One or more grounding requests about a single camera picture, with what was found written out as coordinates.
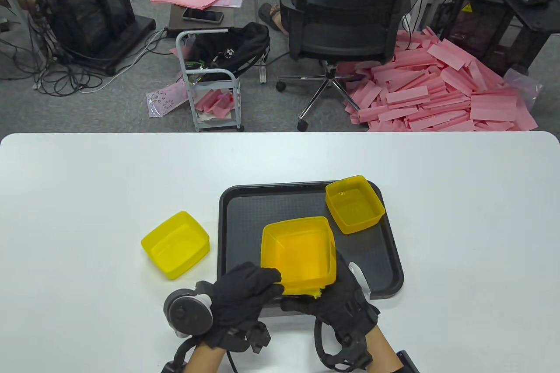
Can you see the black smartphone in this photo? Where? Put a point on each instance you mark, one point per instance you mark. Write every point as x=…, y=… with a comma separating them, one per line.
x=202, y=15

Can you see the yellow plastic container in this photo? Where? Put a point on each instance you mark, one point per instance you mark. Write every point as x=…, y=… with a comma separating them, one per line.
x=175, y=246
x=354, y=207

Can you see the pink foam pieces in cart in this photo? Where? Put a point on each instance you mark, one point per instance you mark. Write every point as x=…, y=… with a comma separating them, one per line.
x=214, y=104

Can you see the patterned clear plastic bag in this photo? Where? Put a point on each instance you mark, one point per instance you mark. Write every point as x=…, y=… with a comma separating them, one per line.
x=164, y=99

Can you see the round black wrist controller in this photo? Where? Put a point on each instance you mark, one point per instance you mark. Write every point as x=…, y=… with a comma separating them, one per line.
x=188, y=314

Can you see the stack of nested yellow containers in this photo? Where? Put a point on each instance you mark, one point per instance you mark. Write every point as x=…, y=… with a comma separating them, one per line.
x=299, y=255

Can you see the person's left forearm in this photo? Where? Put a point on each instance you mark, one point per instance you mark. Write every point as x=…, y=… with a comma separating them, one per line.
x=203, y=360

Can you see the person's right hand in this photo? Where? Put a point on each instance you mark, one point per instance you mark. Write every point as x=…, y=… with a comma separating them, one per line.
x=348, y=311

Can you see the person's right fingers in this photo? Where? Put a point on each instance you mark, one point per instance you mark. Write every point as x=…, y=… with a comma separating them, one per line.
x=299, y=305

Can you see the white rolling cart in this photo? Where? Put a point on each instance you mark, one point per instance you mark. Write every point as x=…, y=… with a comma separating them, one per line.
x=188, y=80

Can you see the crumpled clear plastic bag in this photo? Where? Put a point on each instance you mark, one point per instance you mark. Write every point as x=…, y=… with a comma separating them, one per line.
x=525, y=88

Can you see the black office chair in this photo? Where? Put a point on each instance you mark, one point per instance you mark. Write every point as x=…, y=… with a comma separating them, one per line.
x=350, y=10

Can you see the black wrist-mounted camera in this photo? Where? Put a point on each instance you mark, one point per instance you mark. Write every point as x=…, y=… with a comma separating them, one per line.
x=256, y=338

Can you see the person's left hand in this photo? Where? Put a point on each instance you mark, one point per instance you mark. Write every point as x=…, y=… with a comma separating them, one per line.
x=238, y=292

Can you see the person's left fingers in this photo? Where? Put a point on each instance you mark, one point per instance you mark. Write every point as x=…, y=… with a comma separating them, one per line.
x=264, y=281

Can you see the pile of pink foam strips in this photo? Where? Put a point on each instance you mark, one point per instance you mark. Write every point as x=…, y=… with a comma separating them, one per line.
x=437, y=93

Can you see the black equipment cabinet with shelf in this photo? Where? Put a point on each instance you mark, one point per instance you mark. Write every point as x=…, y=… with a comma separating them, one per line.
x=490, y=27

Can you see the person's right forearm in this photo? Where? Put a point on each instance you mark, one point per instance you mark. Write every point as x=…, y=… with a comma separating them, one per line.
x=385, y=353

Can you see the black plastic tray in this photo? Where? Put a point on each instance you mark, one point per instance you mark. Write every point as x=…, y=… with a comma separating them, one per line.
x=245, y=215

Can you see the black bag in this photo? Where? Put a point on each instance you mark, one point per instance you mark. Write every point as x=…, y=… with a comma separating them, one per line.
x=232, y=49

